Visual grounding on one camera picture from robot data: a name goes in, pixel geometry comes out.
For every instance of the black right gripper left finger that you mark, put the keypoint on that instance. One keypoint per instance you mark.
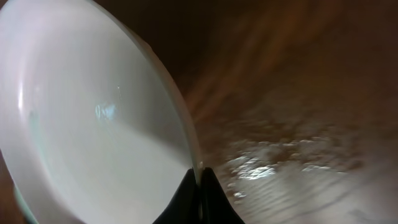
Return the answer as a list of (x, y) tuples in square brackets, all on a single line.
[(184, 205)]

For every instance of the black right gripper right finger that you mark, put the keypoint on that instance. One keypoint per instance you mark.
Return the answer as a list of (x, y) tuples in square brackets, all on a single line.
[(215, 205)]

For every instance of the white plate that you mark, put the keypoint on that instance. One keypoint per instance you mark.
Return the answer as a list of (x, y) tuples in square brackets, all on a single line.
[(93, 127)]

